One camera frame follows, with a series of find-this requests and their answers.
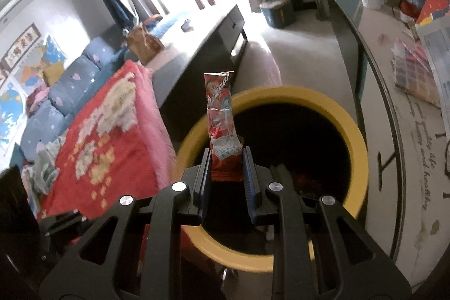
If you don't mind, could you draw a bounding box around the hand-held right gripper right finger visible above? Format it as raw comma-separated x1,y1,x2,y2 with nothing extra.
242,146,412,300

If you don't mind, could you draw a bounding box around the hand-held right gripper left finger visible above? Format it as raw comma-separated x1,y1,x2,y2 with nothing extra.
39,147,213,300

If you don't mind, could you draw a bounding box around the red snack wrapper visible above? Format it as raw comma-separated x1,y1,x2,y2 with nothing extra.
203,71,244,182

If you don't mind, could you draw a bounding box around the yellow trash bin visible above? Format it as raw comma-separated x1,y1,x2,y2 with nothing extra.
172,85,370,274

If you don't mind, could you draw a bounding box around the light patterned cloth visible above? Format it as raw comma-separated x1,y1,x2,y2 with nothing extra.
21,135,68,196

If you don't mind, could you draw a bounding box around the red floral blanket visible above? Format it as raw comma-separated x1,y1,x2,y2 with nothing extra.
37,60,194,263

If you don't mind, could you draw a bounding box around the world map poster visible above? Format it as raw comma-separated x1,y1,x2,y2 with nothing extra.
0,80,29,143

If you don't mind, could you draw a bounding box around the dark wooden coffee table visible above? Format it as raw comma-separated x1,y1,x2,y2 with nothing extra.
146,5,249,111

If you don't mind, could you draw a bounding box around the pink plush toy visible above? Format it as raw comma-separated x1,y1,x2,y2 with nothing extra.
26,87,50,111

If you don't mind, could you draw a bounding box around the blue patterned sofa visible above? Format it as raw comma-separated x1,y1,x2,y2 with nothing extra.
10,13,187,163

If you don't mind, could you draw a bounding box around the television cabinet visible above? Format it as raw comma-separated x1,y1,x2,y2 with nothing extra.
327,0,450,287

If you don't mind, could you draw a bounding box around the brown paper bag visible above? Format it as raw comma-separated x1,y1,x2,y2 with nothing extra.
127,24,165,64

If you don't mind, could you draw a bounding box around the yellow pillow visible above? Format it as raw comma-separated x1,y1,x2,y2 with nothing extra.
42,61,66,85

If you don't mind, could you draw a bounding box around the blue storage box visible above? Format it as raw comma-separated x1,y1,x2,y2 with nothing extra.
259,0,296,28

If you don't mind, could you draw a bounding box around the country map poster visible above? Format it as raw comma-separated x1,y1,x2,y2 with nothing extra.
12,35,67,90

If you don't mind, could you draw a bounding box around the framed embroidery picture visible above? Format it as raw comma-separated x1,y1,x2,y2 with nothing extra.
0,23,41,71

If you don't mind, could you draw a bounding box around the colourful bead organiser box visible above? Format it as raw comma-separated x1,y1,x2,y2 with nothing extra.
392,40,442,108

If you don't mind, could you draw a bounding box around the white printed paper sheet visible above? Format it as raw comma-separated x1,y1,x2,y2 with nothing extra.
417,17,450,132

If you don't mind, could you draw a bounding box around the red canvas painting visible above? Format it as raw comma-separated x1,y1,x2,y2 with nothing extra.
415,0,450,27

